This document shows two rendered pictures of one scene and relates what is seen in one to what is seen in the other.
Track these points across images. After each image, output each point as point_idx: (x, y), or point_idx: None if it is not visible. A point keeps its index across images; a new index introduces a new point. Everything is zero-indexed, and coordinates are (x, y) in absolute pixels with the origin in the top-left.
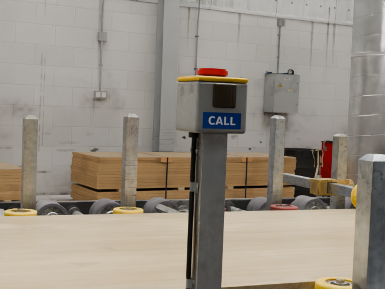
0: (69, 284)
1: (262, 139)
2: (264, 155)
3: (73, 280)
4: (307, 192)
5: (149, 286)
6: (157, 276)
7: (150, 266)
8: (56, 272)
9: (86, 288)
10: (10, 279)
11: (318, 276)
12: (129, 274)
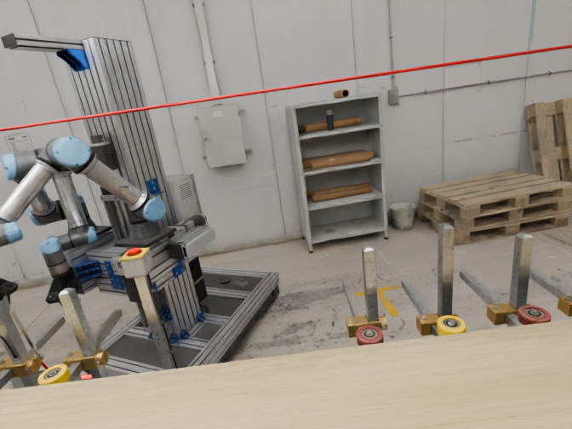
0: (173, 387)
1: None
2: None
3: (166, 395)
4: None
5: (138, 380)
6: (117, 398)
7: (100, 422)
8: (164, 414)
9: (169, 379)
10: (197, 399)
11: (37, 392)
12: (129, 403)
